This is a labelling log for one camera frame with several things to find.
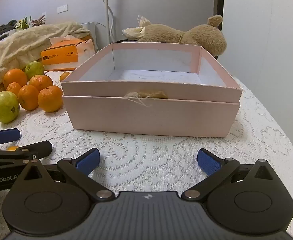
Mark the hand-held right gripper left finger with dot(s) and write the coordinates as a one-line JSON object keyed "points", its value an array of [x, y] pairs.
{"points": [[89, 160]]}

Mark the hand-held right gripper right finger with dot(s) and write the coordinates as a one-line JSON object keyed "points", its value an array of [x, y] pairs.
{"points": [[207, 162]]}

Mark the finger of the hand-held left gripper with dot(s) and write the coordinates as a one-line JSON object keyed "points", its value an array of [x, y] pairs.
{"points": [[5, 135], [40, 148]]}

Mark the green guava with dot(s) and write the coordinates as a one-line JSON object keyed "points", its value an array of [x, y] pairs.
{"points": [[6, 106], [34, 69]]}

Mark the large orange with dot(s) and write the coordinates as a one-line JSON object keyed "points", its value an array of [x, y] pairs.
{"points": [[15, 78]]}

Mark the pink cardboard box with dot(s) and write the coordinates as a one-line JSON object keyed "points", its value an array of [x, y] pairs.
{"points": [[146, 88]]}

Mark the white lace tablecloth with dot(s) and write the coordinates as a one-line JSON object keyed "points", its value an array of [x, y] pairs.
{"points": [[149, 152]]}

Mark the pink box lid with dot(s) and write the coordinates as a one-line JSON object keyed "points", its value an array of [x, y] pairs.
{"points": [[149, 117]]}

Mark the frayed twine tie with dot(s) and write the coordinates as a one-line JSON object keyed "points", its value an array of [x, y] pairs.
{"points": [[149, 94]]}

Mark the beige fleece blanket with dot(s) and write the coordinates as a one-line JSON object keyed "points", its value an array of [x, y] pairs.
{"points": [[19, 42]]}

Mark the orange tissue box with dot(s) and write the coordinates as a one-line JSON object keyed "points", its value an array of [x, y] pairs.
{"points": [[59, 56]]}

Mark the red-leaved potted plant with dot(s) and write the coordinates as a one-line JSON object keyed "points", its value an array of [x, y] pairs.
{"points": [[37, 21]]}

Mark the black flat object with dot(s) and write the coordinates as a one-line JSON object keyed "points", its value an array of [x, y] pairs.
{"points": [[126, 40]]}

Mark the brown plush toy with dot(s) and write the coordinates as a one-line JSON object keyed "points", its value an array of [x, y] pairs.
{"points": [[199, 36]]}

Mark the white appliance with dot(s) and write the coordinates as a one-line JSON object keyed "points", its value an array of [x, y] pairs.
{"points": [[90, 28]]}

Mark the small white wall socket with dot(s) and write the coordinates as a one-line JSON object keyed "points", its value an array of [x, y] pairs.
{"points": [[44, 14]]}

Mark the black vertical frame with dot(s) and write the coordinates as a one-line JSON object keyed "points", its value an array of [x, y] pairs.
{"points": [[220, 0]]}

